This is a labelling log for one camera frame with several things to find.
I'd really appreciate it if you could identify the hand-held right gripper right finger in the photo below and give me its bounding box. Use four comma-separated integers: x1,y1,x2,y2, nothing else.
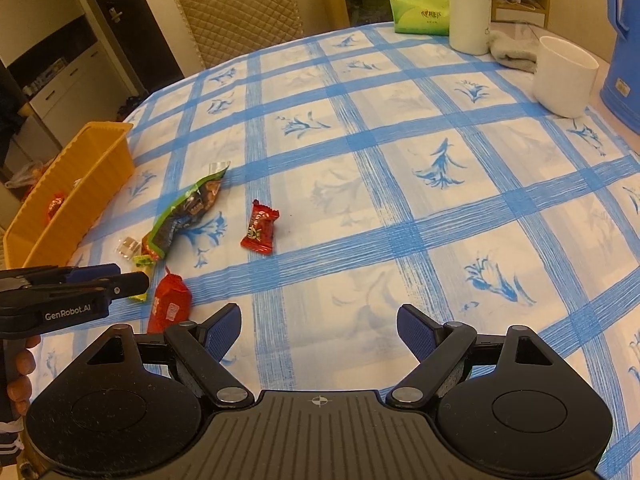
386,304,553,407

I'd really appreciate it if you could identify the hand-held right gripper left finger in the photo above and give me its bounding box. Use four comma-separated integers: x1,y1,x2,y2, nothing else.
85,304,253,407

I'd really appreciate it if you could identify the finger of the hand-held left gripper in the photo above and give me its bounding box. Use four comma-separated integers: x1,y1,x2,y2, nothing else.
25,263,122,285
75,271,151,303

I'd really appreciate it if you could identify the yellow-green candy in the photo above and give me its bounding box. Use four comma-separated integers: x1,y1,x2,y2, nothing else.
127,254,155,303

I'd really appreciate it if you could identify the large red snack packet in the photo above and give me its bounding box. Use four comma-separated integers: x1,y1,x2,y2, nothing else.
146,266,192,335
46,191,67,222

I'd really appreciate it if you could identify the green snack packet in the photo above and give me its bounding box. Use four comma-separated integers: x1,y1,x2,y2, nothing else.
141,161,232,261

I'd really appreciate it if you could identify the orange plastic tray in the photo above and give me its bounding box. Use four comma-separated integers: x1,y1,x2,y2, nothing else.
2,121,135,270

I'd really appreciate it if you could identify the red cartoon-face candy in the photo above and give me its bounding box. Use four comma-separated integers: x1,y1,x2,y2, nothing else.
240,199,280,256

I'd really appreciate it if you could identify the person's left hand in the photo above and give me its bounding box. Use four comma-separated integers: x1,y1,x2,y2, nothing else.
5,335,42,417

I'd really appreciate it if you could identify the plastic bag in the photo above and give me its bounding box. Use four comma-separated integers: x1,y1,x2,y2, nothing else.
5,160,46,196

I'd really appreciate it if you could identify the blue checked tablecloth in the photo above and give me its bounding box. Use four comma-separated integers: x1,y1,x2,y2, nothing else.
20,22,640,480

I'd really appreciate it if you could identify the white drawer cabinet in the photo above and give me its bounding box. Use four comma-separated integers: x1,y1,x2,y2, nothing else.
0,0,151,161

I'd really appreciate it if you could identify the dark wooden door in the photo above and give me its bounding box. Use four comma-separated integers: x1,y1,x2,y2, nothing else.
80,0,186,92

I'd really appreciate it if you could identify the white cup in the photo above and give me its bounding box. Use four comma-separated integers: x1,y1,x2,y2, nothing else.
531,36,600,119

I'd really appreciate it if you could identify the beige quilted chair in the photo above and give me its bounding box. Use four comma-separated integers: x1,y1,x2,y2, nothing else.
174,0,306,71

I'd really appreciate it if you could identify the grey cloth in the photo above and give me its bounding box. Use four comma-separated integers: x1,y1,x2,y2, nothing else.
487,30,541,75

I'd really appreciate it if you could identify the white bottle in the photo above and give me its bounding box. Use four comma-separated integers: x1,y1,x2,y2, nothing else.
447,0,496,56

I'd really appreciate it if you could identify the blue thermos jug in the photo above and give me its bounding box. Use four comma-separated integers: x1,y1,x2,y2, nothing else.
599,0,640,136

